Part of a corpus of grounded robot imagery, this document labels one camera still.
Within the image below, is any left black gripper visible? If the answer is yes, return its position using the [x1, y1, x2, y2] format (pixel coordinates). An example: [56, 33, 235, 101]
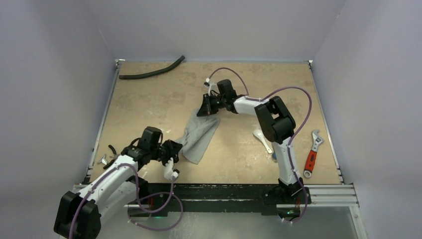
[150, 139, 182, 169]

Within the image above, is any grey cloth napkin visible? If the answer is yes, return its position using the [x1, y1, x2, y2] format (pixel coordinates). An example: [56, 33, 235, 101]
[175, 108, 220, 164]

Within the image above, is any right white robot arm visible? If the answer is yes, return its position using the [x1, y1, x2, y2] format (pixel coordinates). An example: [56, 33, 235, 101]
[197, 79, 308, 203]

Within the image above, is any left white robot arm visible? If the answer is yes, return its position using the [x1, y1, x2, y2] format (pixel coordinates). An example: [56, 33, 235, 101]
[53, 126, 183, 239]

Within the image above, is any small silver metal clip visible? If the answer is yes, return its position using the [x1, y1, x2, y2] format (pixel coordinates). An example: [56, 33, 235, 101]
[97, 154, 108, 165]

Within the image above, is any black foam tube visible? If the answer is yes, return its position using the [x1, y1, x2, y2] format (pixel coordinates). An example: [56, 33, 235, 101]
[118, 55, 186, 81]

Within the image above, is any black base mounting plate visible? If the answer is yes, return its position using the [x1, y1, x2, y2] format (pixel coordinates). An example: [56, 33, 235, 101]
[139, 183, 312, 218]

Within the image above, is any red adjustable wrench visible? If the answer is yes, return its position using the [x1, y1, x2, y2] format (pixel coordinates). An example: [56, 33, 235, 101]
[304, 129, 324, 178]

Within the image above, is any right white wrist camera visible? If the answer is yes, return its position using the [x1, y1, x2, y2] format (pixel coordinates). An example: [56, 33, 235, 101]
[204, 78, 218, 96]

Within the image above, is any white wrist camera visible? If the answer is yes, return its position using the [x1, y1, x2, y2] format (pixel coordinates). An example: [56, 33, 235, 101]
[163, 157, 180, 182]
[204, 78, 218, 96]

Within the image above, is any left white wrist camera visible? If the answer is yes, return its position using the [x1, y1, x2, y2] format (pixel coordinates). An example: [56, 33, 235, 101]
[163, 157, 180, 182]

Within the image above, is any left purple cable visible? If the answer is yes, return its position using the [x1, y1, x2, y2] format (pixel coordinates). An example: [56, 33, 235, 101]
[68, 163, 184, 239]

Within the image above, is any purple cable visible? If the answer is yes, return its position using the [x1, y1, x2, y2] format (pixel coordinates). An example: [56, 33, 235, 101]
[205, 67, 313, 225]
[68, 163, 184, 239]

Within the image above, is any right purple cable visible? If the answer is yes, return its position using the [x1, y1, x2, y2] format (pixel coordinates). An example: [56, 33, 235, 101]
[205, 67, 313, 225]

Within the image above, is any aluminium frame rail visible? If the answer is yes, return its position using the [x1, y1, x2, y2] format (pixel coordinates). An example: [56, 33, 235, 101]
[67, 184, 360, 208]

